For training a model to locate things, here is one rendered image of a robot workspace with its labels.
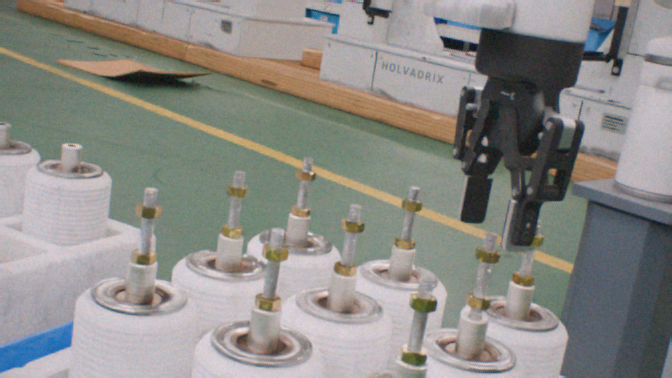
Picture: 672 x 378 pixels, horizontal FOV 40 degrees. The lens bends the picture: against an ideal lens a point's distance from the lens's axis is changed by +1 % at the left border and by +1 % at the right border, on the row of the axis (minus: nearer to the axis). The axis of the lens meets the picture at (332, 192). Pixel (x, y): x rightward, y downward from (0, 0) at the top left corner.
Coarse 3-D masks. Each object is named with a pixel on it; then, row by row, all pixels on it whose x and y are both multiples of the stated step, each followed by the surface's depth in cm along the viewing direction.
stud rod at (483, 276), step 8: (488, 232) 70; (488, 240) 70; (496, 240) 70; (488, 248) 70; (480, 264) 71; (488, 264) 70; (480, 272) 71; (488, 272) 70; (480, 280) 71; (488, 280) 71; (480, 288) 71; (480, 296) 71; (472, 312) 71; (480, 312) 71
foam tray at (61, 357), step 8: (56, 352) 77; (64, 352) 77; (40, 360) 75; (48, 360) 76; (56, 360) 76; (64, 360) 76; (16, 368) 73; (24, 368) 74; (32, 368) 74; (40, 368) 74; (48, 368) 74; (56, 368) 74; (64, 368) 75; (192, 368) 78; (0, 376) 72; (8, 376) 72; (16, 376) 72; (24, 376) 72; (32, 376) 73; (40, 376) 73; (48, 376) 74; (56, 376) 74; (64, 376) 75; (560, 376) 89
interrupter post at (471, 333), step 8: (464, 320) 71; (472, 320) 71; (480, 320) 71; (488, 320) 72; (464, 328) 71; (472, 328) 71; (480, 328) 71; (456, 336) 72; (464, 336) 71; (472, 336) 71; (480, 336) 71; (456, 344) 72; (464, 344) 71; (472, 344) 71; (480, 344) 71; (456, 352) 72; (464, 352) 71; (472, 352) 71; (480, 352) 72
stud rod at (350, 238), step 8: (352, 208) 75; (360, 208) 75; (352, 216) 75; (344, 240) 76; (352, 240) 76; (344, 248) 76; (352, 248) 76; (344, 256) 76; (352, 256) 76; (344, 264) 76
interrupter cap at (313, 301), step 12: (312, 288) 80; (324, 288) 81; (300, 300) 77; (312, 300) 77; (324, 300) 79; (360, 300) 79; (372, 300) 79; (312, 312) 75; (324, 312) 75; (336, 312) 76; (348, 312) 77; (360, 312) 77; (372, 312) 77; (348, 324) 74; (360, 324) 75
